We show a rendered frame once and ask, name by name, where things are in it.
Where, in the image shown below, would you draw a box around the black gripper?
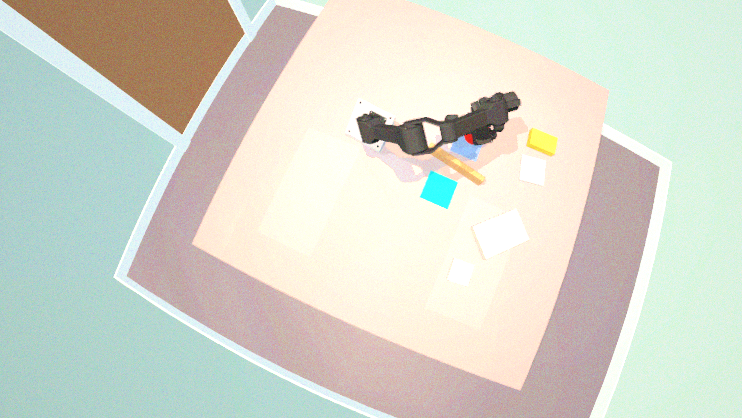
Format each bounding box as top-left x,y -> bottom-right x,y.
444,107 -> 505,132

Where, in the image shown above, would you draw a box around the long wooden plank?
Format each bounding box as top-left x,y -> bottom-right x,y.
431,147 -> 485,186

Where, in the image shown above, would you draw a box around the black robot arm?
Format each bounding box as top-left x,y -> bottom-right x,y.
355,91 -> 522,157

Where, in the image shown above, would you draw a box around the yellow rectangular block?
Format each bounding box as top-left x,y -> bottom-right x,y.
526,128 -> 558,156

